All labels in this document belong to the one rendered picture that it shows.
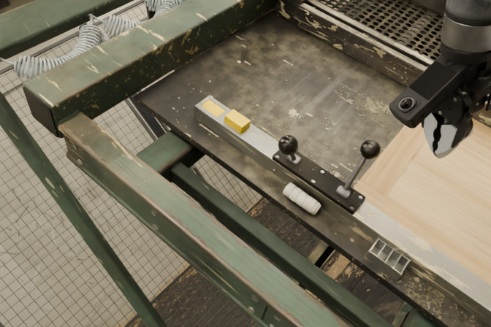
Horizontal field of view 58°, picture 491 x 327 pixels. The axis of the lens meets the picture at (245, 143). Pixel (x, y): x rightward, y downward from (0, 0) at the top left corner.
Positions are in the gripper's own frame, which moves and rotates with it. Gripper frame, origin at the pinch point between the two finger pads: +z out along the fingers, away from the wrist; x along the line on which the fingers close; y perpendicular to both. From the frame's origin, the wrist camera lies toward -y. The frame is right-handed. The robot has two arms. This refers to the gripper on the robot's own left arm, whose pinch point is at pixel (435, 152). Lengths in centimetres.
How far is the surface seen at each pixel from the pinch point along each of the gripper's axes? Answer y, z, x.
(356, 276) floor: 69, 236, 95
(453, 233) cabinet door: 6.2, 23.7, -3.2
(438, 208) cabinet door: 7.9, 22.6, 2.5
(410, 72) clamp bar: 30.4, 15.5, 35.3
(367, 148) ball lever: -4.9, 4.3, 10.7
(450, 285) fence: -3.8, 22.0, -11.4
